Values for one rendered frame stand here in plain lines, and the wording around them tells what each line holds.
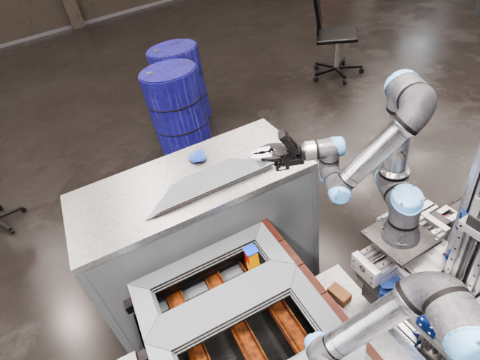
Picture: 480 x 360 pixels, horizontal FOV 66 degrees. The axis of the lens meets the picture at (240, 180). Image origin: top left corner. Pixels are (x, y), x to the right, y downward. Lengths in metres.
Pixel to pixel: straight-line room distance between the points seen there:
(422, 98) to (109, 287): 1.55
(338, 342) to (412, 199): 0.63
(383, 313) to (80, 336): 2.29
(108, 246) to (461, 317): 1.41
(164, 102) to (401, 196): 2.73
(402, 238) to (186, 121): 2.74
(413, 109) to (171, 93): 2.77
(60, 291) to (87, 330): 0.48
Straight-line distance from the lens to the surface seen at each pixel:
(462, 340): 0.96
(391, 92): 1.39
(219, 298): 1.72
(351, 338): 1.13
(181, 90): 3.73
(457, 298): 0.99
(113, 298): 2.02
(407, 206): 1.50
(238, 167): 1.99
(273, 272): 1.76
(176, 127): 3.89
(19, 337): 3.24
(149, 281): 1.88
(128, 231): 1.86
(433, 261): 1.74
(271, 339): 1.93
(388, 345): 1.80
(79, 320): 3.06
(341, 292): 1.85
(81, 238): 1.95
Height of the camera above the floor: 2.26
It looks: 38 degrees down
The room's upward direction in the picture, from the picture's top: 10 degrees counter-clockwise
